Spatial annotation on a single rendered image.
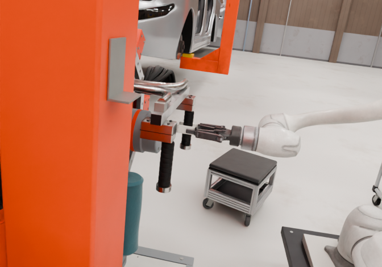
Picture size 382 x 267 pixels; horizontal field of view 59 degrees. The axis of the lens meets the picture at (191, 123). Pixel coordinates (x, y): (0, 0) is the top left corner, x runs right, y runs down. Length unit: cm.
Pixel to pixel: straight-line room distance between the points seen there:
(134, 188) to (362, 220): 87
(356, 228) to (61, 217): 114
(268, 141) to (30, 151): 84
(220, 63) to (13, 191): 421
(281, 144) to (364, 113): 29
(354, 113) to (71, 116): 99
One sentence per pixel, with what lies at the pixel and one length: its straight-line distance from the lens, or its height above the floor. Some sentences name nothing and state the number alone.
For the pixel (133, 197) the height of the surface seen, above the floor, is 69.
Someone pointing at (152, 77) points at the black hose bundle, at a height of 101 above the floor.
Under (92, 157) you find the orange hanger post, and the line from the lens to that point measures 52.
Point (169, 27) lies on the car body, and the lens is 371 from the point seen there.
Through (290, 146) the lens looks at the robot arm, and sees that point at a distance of 123.
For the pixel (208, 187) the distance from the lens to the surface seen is 226.
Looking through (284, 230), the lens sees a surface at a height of 30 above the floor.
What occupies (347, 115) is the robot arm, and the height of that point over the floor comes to 96.
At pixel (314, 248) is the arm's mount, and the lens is 165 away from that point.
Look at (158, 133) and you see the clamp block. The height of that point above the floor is 92.
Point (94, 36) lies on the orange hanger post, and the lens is 47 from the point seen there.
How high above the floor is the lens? 123
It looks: 18 degrees down
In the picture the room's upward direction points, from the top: 7 degrees clockwise
